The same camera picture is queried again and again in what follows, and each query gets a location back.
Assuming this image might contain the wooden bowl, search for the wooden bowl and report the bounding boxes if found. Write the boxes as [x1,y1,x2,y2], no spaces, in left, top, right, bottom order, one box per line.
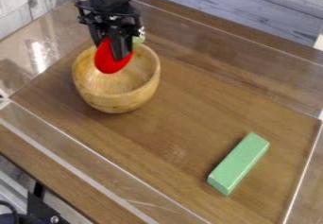
[72,44,162,113]

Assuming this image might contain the clear acrylic tray walls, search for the clear acrylic tray walls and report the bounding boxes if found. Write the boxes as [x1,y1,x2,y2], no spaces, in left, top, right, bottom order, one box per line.
[0,0,323,224]

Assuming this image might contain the black clamp under table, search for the black clamp under table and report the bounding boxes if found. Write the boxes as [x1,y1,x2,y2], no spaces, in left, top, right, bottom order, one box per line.
[0,181,72,224]

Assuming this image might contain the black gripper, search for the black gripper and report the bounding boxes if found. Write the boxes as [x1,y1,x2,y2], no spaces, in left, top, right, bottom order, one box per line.
[75,1,146,60]

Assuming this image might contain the red toy strawberry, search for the red toy strawberry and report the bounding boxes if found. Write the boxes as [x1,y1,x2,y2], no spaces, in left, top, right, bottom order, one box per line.
[95,37,134,74]

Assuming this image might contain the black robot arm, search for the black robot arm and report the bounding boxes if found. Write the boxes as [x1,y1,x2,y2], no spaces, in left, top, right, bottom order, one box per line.
[75,0,146,60]

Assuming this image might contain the green rectangular block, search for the green rectangular block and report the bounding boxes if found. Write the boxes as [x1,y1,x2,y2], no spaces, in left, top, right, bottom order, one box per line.
[207,132,270,196]

